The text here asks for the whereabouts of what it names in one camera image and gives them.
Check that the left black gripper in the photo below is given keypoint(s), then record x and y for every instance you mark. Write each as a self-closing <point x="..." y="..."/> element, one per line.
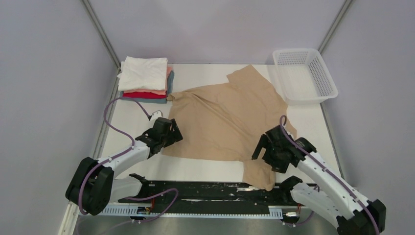
<point x="175" y="135"/>

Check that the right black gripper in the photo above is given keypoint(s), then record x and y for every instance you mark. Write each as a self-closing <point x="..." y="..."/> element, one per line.
<point x="278" y="166"/>

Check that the beige t shirt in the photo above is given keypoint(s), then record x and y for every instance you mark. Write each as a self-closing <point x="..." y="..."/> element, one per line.
<point x="224" y="122"/>

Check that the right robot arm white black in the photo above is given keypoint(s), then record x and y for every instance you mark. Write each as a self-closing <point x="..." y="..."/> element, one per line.
<point x="350" y="212"/>

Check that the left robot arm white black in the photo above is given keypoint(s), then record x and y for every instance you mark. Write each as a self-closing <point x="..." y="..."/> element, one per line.
<point x="95" y="183"/>

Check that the blue grey folded t shirt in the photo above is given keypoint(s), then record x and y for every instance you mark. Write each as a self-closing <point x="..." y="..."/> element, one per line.
<point x="158" y="101"/>

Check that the red folded t shirt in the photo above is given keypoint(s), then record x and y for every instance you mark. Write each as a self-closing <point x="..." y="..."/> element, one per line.
<point x="145" y="95"/>

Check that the pink folded t shirt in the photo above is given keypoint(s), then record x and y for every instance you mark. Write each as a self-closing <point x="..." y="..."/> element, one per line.
<point x="157" y="92"/>

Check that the white folded t shirt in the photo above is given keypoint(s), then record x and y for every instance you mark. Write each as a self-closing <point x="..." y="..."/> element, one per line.
<point x="140" y="73"/>

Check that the white plastic basket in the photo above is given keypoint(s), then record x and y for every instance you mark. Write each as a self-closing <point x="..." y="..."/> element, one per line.
<point x="304" y="76"/>

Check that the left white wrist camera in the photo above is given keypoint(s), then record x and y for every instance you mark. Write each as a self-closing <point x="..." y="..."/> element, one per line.
<point x="155" y="115"/>

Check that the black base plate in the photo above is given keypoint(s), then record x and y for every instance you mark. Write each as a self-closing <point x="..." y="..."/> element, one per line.
<point x="210" y="198"/>

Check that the aluminium frame rail front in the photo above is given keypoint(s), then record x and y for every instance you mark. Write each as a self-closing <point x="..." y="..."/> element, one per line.
<point x="227" y="187"/>

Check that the left side aluminium rail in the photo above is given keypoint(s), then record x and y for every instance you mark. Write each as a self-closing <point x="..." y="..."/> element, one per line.
<point x="103" y="129"/>

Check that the left corner aluminium post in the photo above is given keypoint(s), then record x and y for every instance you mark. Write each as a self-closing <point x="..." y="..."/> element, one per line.
<point x="101" y="32"/>

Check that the corner aluminium post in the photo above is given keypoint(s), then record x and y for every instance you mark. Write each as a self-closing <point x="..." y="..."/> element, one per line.
<point x="335" y="24"/>
<point x="101" y="32"/>

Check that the right corner aluminium post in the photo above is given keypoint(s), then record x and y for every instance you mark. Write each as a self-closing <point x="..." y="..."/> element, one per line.
<point x="335" y="24"/>

